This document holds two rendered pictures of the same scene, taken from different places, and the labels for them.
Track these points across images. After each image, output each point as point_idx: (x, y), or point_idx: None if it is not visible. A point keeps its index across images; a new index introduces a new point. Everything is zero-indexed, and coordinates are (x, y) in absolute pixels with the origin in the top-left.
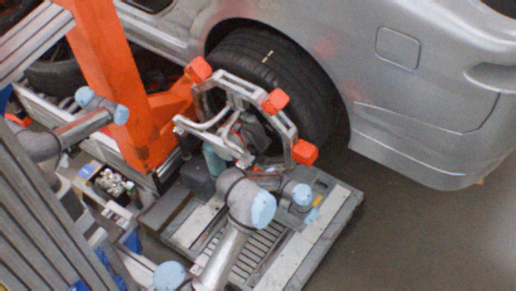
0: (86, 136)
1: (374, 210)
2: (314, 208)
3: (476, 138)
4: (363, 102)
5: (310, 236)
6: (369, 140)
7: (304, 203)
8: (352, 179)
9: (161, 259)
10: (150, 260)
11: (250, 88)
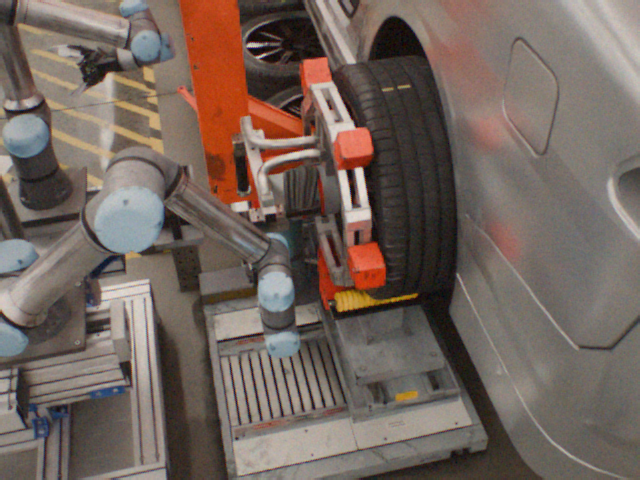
0: (71, 33)
1: (488, 476)
2: (291, 333)
3: (601, 374)
4: (474, 219)
5: (363, 435)
6: (469, 306)
7: (266, 303)
8: (495, 414)
9: (187, 334)
10: (176, 327)
11: (341, 119)
